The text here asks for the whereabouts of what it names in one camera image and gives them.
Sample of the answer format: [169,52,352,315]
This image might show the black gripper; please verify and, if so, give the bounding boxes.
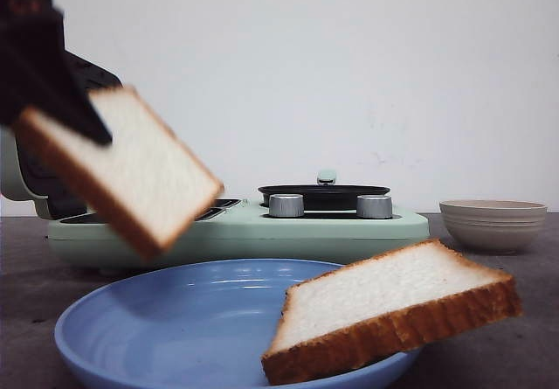
[1,0,112,145]

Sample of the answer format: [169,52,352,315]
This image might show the mint green sandwich maker lid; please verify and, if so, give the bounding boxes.
[0,47,123,220]

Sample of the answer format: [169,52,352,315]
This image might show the bread slice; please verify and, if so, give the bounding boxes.
[11,86,224,260]
[261,240,522,385]

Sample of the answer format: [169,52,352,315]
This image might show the beige ceramic bowl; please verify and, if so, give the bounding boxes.
[439,199,548,254]

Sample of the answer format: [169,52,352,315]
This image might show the mint green breakfast maker base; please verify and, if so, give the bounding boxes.
[47,198,430,270]

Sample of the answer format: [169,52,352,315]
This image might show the left silver control knob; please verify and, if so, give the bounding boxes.
[268,193,304,219]

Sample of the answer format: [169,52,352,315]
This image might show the silver control knob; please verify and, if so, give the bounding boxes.
[268,193,304,219]
[356,195,393,219]

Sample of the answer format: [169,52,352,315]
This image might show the blue plate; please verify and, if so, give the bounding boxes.
[54,259,424,389]

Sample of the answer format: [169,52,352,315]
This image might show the black frying pan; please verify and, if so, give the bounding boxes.
[258,170,390,211]

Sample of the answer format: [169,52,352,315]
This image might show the right silver control knob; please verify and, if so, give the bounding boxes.
[356,195,393,219]

